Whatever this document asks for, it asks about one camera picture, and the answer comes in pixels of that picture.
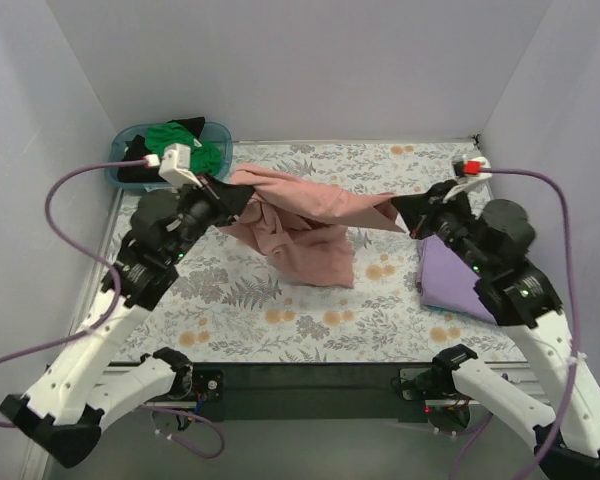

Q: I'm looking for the pink t-shirt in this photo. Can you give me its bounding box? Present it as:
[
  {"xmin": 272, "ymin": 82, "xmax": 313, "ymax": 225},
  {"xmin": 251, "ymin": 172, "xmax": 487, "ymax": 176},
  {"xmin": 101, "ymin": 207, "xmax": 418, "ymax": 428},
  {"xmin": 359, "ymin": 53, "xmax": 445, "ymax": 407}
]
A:
[{"xmin": 221, "ymin": 164, "xmax": 403, "ymax": 288}]

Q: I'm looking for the aluminium frame rail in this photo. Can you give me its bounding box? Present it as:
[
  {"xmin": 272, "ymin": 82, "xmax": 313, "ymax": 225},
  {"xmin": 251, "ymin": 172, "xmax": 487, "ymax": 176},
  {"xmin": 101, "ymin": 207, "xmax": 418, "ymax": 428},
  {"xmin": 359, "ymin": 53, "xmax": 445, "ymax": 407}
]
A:
[{"xmin": 34, "ymin": 361, "xmax": 600, "ymax": 480}]

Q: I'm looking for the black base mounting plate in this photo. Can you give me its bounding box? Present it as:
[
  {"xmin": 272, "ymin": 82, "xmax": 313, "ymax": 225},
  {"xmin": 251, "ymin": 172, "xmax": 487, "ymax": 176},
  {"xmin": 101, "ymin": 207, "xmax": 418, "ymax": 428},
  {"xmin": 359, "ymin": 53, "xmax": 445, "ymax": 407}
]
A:
[{"xmin": 182, "ymin": 362, "xmax": 464, "ymax": 422}]

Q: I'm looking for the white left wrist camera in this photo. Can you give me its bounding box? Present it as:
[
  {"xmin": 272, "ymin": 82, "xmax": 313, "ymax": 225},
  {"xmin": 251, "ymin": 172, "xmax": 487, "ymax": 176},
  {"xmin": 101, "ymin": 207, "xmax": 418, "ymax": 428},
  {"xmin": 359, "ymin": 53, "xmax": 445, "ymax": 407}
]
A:
[{"xmin": 143, "ymin": 143, "xmax": 202, "ymax": 189}]

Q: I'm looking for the black t-shirt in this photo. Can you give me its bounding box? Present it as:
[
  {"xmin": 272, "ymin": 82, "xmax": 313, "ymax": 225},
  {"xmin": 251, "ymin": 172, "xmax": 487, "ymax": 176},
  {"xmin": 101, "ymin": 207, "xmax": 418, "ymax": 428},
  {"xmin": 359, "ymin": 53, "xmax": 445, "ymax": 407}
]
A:
[{"xmin": 117, "ymin": 116, "xmax": 206, "ymax": 184}]

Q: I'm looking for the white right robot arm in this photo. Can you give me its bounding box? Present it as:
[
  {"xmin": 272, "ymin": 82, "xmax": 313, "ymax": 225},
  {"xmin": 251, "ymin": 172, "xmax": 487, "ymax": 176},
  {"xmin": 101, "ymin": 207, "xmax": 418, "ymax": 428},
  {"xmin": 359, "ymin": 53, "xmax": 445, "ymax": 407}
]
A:
[{"xmin": 392, "ymin": 180, "xmax": 600, "ymax": 479}]

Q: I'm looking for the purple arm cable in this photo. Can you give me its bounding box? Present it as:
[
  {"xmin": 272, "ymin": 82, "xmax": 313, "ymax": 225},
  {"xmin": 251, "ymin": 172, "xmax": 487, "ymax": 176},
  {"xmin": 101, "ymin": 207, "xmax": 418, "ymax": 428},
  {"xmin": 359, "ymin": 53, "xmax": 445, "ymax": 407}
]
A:
[
  {"xmin": 439, "ymin": 166, "xmax": 589, "ymax": 480},
  {"xmin": 0, "ymin": 157, "xmax": 227, "ymax": 460}
]

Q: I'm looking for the green t-shirt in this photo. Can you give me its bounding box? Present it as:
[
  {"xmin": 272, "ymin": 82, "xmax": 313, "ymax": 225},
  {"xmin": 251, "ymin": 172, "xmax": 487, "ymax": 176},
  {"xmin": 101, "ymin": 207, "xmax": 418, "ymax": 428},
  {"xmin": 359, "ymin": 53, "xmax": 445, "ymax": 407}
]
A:
[{"xmin": 145, "ymin": 122, "xmax": 223, "ymax": 175}]

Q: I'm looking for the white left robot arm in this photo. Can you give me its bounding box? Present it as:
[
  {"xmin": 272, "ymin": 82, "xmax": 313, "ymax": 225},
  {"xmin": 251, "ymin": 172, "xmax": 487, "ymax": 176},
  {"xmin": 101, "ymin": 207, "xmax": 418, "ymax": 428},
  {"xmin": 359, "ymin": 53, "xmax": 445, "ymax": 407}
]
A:
[{"xmin": 0, "ymin": 175, "xmax": 254, "ymax": 468}]

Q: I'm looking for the floral patterned table mat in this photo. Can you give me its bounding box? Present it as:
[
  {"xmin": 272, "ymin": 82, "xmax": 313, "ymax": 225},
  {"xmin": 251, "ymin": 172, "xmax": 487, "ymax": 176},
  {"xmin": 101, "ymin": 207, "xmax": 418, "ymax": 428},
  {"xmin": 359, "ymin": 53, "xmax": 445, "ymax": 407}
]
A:
[{"xmin": 114, "ymin": 142, "xmax": 522, "ymax": 363}]

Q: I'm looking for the blue plastic laundry basket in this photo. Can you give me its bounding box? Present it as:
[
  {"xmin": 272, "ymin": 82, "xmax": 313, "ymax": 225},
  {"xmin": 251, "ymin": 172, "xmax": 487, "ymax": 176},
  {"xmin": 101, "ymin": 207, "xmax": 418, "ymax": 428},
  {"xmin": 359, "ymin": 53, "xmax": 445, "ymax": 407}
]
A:
[{"xmin": 104, "ymin": 121, "xmax": 233, "ymax": 195}]

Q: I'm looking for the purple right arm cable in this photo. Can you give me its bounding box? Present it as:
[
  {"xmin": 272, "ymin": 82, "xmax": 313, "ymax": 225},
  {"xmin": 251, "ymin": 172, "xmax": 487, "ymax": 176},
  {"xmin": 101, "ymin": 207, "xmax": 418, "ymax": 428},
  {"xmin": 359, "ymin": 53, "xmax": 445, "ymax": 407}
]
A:
[{"xmin": 439, "ymin": 166, "xmax": 589, "ymax": 480}]

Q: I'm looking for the folded purple t-shirt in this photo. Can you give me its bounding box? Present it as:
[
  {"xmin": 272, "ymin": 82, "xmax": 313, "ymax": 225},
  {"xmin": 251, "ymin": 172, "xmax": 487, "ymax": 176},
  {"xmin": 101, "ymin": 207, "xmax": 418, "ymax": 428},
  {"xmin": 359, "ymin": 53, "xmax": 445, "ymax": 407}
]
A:
[{"xmin": 415, "ymin": 236, "xmax": 496, "ymax": 325}]

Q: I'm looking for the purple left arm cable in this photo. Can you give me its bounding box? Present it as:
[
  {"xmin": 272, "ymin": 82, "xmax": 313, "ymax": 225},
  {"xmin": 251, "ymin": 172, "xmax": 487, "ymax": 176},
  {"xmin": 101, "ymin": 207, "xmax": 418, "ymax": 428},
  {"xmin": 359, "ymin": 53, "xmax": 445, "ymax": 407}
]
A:
[{"xmin": 0, "ymin": 157, "xmax": 227, "ymax": 460}]

